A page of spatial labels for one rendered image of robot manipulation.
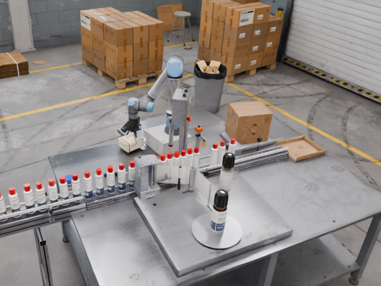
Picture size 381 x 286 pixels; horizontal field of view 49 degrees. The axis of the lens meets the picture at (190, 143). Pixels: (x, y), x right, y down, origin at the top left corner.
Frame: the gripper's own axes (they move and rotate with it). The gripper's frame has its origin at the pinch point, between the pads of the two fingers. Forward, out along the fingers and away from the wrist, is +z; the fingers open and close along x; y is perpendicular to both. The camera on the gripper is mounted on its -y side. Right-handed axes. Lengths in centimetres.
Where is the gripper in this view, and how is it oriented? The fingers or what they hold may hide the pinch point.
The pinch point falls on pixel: (131, 140)
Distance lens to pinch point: 333.2
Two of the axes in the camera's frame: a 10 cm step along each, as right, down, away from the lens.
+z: -0.7, 8.5, 5.2
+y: 7.2, -3.2, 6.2
